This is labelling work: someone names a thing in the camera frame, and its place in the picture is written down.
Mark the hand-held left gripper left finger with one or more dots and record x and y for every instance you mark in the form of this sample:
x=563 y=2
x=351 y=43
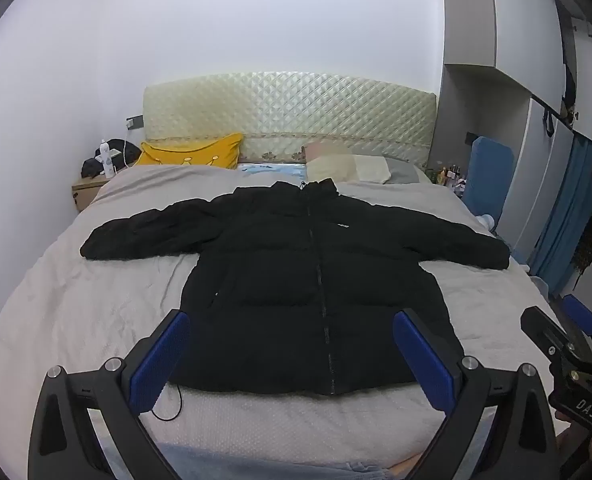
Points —
x=158 y=360

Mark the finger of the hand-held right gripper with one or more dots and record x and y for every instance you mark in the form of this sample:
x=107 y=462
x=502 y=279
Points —
x=546 y=332
x=581 y=312

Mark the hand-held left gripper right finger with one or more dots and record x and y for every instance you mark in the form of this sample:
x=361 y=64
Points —
x=423 y=360

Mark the black puffer jacket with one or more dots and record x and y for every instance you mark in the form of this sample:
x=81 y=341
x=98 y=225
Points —
x=276 y=280

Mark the bed with grey sheet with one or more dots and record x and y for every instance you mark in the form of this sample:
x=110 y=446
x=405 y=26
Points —
x=125 y=300

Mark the blue curtain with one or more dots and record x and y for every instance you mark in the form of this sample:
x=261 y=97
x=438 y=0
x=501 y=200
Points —
x=566 y=210

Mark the small white soft item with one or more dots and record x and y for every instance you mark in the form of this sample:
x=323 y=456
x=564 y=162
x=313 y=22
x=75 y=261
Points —
x=486 y=221

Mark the person's light blue jeans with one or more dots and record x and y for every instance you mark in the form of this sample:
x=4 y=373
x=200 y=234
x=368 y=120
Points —
x=276 y=467

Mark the blue padded board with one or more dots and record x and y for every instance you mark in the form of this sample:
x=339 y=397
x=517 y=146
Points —
x=488 y=175

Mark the wooden nightstand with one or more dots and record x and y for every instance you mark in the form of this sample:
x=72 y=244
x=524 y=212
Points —
x=85 y=192

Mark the cluster of small toiletry bottles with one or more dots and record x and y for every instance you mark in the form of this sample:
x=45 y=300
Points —
x=448 y=175

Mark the grey pillow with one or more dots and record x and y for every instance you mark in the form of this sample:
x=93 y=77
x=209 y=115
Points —
x=406 y=170

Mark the white bottle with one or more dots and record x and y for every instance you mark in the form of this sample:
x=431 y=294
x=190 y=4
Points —
x=105 y=160

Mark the beige pillow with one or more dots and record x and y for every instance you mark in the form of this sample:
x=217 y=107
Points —
x=346 y=167

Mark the black bag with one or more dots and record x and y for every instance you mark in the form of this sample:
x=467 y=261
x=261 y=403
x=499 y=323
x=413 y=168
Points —
x=123 y=152

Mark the yellow pillow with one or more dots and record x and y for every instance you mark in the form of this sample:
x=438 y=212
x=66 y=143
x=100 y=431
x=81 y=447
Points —
x=195 y=152

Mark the pink pillow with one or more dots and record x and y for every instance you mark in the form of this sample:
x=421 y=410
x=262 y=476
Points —
x=326 y=149

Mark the black hanging garment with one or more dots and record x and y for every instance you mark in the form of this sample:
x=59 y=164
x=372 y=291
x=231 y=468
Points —
x=568 y=70

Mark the grey white wardrobe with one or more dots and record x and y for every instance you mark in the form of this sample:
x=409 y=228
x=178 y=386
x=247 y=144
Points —
x=521 y=35

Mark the cream quilted headboard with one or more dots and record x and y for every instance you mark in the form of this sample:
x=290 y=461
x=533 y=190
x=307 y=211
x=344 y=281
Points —
x=286 y=105

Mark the grey wall socket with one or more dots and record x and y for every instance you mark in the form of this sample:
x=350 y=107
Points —
x=134 y=123

